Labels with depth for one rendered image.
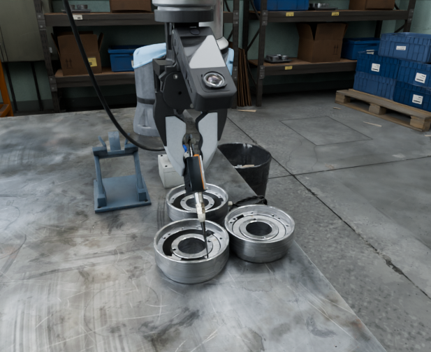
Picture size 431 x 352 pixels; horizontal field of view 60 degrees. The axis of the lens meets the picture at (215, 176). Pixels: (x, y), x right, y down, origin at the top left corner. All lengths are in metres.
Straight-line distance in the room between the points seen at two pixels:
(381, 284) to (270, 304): 1.40
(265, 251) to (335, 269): 1.36
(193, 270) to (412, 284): 1.52
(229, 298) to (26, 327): 0.24
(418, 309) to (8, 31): 3.99
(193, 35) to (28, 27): 3.88
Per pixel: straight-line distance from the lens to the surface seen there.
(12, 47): 4.35
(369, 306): 1.74
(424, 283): 1.96
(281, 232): 0.57
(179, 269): 0.50
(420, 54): 4.25
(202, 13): 0.46
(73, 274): 0.57
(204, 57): 0.43
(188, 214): 0.59
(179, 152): 0.50
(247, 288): 0.51
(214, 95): 0.39
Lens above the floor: 1.15
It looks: 26 degrees down
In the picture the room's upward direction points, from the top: straight up
